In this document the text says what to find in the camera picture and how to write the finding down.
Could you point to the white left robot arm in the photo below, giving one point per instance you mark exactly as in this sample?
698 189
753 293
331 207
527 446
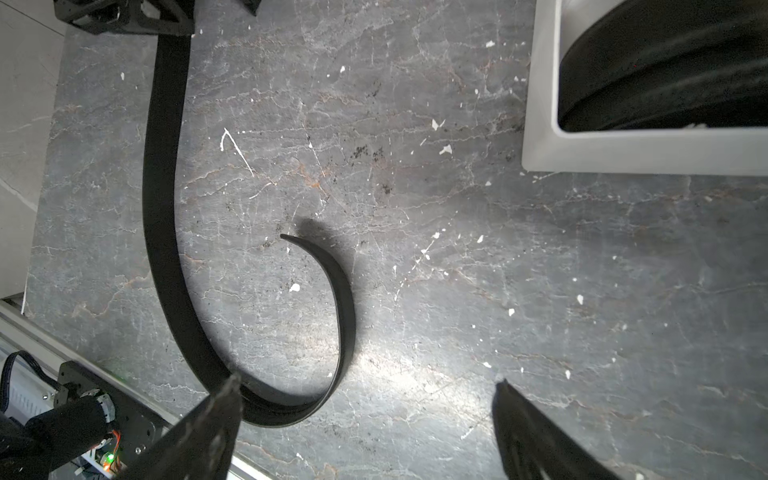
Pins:
56 437

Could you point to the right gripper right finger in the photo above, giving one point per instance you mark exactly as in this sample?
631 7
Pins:
531 446

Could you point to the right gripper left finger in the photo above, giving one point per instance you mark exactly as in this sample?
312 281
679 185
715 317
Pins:
201 445

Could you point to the white compartment storage tray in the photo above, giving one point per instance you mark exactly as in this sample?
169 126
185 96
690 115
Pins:
685 151

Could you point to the black belt with dark buckle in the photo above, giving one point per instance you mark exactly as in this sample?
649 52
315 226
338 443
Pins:
665 65

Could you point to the left green circuit board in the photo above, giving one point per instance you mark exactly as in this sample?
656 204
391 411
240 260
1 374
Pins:
105 461

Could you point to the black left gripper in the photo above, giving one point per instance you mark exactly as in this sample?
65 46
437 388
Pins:
131 17

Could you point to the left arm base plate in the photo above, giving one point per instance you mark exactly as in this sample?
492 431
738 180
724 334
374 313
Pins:
131 427

